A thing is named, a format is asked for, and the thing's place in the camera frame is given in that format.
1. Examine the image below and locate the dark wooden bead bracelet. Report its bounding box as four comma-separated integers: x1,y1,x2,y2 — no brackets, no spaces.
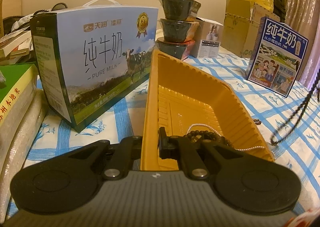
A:
183,130,235,149

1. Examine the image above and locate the white pearl chain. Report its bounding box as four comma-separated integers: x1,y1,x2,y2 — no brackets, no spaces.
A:
186,123,268,152

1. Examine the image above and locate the yellow plastic tray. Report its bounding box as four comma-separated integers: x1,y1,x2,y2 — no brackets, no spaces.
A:
140,49,274,171

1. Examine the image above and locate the dark bead necklace pile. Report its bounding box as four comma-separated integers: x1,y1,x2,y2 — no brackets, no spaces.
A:
269,66,320,146

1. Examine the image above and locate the bottom black food bowl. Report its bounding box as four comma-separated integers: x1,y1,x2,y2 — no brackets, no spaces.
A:
156,37,195,61

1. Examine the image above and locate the black food bowl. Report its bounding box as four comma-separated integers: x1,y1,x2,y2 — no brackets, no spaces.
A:
159,0,201,22
159,19,199,43
156,37,195,61

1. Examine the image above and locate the small white product box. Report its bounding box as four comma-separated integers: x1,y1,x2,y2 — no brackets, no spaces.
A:
190,17,223,59

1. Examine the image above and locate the large pure milk carton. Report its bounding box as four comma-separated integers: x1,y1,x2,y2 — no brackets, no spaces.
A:
30,0,158,132

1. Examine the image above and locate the middle black food bowl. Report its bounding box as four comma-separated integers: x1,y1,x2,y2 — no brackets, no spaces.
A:
159,19,199,43

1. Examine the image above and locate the top black food bowl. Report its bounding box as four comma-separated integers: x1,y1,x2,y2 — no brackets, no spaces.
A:
159,0,201,22

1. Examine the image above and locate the brown cardboard box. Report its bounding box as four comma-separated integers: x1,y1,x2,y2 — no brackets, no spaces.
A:
221,0,280,58

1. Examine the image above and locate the small blue milk carton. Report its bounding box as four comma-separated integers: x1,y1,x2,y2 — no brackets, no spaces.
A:
246,16,309,97

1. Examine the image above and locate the stack of papers books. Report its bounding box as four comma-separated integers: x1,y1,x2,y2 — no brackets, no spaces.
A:
1,15,33,65

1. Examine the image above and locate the pink curtain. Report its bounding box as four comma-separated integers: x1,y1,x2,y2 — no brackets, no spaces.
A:
286,0,319,89

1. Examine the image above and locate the black cable bundle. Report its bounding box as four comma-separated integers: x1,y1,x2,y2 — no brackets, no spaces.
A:
2,2,69,35

